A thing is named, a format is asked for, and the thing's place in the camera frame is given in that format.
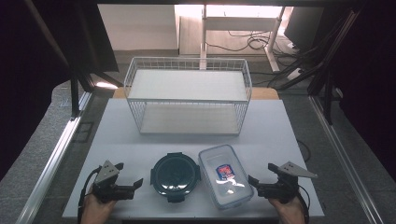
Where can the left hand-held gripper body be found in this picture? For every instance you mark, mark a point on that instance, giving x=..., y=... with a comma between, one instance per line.
x=107, y=174

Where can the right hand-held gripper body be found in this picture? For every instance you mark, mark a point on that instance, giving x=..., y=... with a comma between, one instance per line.
x=280, y=189

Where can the clear rectangular lidded container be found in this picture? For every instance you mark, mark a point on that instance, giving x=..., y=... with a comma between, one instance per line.
x=225, y=177

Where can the round dark green lidded container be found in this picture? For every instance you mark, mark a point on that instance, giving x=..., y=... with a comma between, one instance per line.
x=175, y=177

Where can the person's right hand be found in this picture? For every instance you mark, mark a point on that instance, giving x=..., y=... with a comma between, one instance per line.
x=291, y=213

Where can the person's left hand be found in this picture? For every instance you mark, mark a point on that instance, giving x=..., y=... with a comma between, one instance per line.
x=95, y=211

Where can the wooden board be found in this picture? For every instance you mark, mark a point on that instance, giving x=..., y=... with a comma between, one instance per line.
x=264, y=93

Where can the black metal stand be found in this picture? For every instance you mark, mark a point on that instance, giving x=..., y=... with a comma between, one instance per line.
x=74, y=93
x=327, y=90

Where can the black curtain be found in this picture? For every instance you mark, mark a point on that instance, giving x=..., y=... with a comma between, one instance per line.
x=373, y=77
x=31, y=77

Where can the white cabinet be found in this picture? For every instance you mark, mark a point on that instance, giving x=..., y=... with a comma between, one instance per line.
x=138, y=28

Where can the aluminium rail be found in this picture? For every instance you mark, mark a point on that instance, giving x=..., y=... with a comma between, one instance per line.
x=51, y=165
x=342, y=155

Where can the white desk frame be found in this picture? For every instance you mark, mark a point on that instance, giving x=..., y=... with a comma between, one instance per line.
x=239, y=23

